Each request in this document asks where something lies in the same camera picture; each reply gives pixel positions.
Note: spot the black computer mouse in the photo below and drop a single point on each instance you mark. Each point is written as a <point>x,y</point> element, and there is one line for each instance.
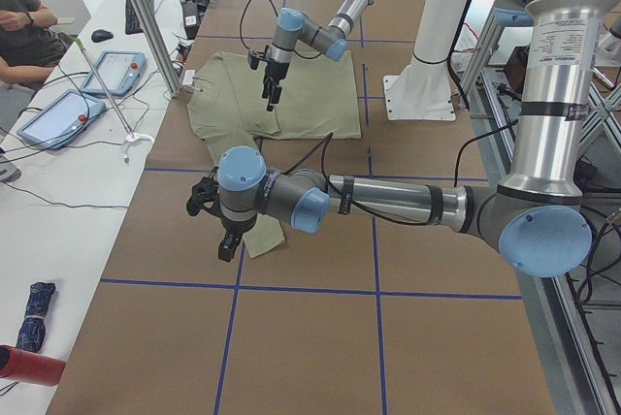
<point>101,35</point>

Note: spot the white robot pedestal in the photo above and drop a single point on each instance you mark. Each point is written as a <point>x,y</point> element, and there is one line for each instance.
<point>422,91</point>

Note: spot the blue teach pendant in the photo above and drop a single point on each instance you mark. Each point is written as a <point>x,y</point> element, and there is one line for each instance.
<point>62,120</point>
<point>120,70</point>

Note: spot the seated person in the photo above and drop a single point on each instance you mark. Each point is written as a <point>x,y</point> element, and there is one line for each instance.
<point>30,49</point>

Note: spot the far blue teach pendant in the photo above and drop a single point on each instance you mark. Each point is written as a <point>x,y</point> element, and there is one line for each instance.
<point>120,70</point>

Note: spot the folded navy umbrella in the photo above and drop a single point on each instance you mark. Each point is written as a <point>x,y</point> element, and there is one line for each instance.
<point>32,332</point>

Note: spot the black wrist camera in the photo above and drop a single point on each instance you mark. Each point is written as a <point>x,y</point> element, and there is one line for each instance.
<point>204,196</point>
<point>255,57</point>

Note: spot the aluminium truss frame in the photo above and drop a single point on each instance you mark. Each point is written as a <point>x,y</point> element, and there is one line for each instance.
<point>537,217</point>

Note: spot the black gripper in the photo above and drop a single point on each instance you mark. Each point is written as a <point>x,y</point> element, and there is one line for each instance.
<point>277,70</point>
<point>233,227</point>

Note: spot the white plastic hook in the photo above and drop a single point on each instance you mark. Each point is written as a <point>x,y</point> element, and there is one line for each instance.
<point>133,138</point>

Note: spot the black keyboard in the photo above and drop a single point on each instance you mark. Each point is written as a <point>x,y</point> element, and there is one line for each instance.
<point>132,21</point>

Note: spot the silver rod with green tip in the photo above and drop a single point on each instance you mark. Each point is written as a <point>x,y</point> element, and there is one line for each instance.
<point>124,122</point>

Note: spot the white paper hang tag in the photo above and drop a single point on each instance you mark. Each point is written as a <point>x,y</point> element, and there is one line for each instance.
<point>188,77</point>

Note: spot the red cylinder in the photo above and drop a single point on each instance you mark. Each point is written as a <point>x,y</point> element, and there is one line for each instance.
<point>29,367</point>

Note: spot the black box with label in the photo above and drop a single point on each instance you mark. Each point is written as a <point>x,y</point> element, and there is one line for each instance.
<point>191,19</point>

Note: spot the near blue teach pendant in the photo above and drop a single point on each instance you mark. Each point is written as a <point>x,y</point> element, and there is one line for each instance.
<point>62,120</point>

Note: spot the grey aluminium frame post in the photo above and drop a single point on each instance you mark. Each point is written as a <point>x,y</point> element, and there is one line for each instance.
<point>157,46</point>

